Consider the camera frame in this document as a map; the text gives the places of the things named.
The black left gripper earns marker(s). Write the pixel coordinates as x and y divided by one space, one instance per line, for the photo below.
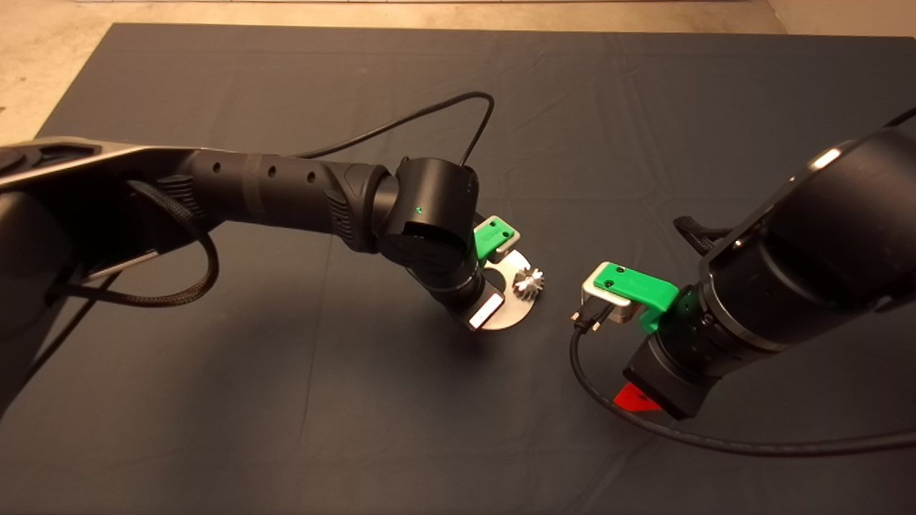
469 297

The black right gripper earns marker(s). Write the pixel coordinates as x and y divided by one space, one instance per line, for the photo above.
665 372

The steel planetary gear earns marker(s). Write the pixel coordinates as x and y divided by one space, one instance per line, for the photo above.
529 281

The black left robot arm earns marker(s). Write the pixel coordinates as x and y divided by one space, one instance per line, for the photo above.
286 189

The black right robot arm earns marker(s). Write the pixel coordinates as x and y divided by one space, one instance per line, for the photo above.
823 243

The round metal carrier plate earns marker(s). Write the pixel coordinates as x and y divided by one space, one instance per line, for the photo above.
512 307

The dark grey table cloth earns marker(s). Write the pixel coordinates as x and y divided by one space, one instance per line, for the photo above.
501 107

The left green camera mount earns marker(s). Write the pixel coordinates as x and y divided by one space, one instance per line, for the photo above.
490 237

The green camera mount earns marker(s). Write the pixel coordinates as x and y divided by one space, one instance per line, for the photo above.
640 286
490 237

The left silver camera box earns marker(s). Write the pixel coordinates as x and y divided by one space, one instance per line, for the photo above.
509 242

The silver camera box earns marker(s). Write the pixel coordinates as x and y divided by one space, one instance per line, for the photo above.
509 242
605 299

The right silver camera box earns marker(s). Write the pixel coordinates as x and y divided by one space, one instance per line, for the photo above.
605 299

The right green camera mount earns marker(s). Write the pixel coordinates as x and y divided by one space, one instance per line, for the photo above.
640 286

